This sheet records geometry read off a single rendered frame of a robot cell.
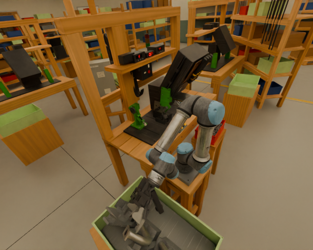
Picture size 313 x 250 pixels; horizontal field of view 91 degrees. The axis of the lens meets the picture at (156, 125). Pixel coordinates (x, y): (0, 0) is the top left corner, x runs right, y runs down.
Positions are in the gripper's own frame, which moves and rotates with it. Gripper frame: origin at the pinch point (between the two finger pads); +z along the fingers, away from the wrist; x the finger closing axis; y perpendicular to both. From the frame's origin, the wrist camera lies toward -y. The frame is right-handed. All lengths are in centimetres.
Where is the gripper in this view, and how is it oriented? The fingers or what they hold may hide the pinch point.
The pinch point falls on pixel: (133, 225)
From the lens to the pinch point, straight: 81.6
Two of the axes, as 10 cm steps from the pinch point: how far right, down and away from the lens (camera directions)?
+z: -5.2, 8.0, -3.0
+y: -7.9, -5.9, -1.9
